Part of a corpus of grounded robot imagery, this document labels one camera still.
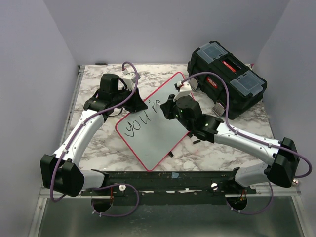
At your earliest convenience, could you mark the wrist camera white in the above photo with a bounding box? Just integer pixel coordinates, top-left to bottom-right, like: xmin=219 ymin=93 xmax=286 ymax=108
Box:
xmin=122 ymin=69 xmax=140 ymax=91
xmin=173 ymin=81 xmax=192 ymax=101

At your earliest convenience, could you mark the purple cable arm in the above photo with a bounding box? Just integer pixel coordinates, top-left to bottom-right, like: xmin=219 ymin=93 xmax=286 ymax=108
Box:
xmin=181 ymin=72 xmax=313 ymax=215
xmin=50 ymin=61 xmax=141 ymax=218

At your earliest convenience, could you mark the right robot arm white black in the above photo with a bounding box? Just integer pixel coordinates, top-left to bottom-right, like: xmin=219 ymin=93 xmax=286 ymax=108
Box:
xmin=160 ymin=94 xmax=299 ymax=194

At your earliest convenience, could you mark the pink-framed whiteboard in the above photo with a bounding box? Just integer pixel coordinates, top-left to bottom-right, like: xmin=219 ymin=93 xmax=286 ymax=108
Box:
xmin=115 ymin=72 xmax=188 ymax=171

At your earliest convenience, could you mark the black toolbox with red handle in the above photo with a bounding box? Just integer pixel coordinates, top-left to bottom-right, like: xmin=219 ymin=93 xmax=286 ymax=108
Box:
xmin=187 ymin=41 xmax=267 ymax=120

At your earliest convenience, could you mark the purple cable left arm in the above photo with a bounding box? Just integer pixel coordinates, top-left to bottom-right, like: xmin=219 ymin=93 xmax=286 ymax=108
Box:
xmin=50 ymin=61 xmax=141 ymax=218

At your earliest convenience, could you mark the blue tape piece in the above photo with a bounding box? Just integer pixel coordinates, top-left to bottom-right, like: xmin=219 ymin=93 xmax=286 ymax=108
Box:
xmin=171 ymin=172 xmax=179 ymax=179

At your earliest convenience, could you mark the black mounting base rail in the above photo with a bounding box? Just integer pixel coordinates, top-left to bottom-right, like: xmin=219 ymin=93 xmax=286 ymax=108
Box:
xmin=81 ymin=171 xmax=256 ymax=206

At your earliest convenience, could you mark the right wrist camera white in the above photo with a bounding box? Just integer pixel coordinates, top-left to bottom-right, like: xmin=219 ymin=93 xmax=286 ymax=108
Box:
xmin=173 ymin=81 xmax=192 ymax=101

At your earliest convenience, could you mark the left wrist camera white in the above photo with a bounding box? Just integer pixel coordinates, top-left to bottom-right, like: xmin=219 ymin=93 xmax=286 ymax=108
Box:
xmin=122 ymin=69 xmax=140 ymax=91

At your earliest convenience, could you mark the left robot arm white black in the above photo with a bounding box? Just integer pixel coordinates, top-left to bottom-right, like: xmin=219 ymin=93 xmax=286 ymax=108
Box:
xmin=40 ymin=72 xmax=148 ymax=197

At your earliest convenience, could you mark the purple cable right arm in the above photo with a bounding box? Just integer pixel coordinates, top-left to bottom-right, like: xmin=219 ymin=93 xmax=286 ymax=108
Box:
xmin=181 ymin=72 xmax=313 ymax=215

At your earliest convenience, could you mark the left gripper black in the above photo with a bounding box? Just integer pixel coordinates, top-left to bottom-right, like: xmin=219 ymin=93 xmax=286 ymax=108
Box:
xmin=113 ymin=86 xmax=148 ymax=113

